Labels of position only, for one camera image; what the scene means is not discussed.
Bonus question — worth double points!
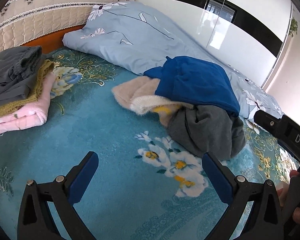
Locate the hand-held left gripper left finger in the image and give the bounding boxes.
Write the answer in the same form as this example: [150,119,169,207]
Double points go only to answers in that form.
[17,151,99,240]

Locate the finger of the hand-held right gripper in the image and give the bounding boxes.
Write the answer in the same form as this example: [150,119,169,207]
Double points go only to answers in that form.
[254,110,283,138]

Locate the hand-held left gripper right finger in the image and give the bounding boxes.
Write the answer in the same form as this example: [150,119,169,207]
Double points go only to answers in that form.
[201,152,284,240]

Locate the blue sweatshirt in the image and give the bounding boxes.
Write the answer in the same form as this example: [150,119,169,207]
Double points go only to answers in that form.
[143,56,241,117]

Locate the person's right hand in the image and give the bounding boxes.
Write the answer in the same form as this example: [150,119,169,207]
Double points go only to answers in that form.
[276,169,300,224]

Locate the grey hoodie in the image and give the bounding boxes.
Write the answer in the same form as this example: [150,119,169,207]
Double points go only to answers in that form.
[167,104,247,161]

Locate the teal floral bed blanket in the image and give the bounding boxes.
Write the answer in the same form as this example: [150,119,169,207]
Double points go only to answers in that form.
[0,47,300,240]

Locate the pink fleece garment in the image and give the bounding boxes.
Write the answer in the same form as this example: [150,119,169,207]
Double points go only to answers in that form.
[0,73,57,137]

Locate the yellow cloth piece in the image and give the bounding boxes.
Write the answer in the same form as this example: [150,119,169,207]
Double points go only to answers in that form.
[152,105,178,115]

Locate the green plant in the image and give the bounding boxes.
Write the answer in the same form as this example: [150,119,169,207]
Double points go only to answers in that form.
[289,17,299,38]

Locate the beige fluffy garment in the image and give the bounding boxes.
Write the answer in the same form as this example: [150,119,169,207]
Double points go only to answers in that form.
[112,76,194,128]

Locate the olive knit sweater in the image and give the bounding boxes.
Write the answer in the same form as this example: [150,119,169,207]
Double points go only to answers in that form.
[0,59,55,121]

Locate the dark grey folded pants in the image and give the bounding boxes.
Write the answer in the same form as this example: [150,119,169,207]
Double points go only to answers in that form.
[0,45,46,108]

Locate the white glossy wardrobe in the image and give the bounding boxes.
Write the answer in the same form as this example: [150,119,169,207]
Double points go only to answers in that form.
[135,0,294,90]

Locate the wooden headboard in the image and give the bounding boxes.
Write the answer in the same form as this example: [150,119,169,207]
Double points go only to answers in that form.
[21,24,84,55]

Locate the light blue floral duvet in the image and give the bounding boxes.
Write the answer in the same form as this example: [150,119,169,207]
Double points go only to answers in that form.
[62,1,285,120]

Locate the beige quilted headboard cover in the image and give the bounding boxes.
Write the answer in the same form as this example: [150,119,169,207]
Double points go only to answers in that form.
[0,0,137,63]

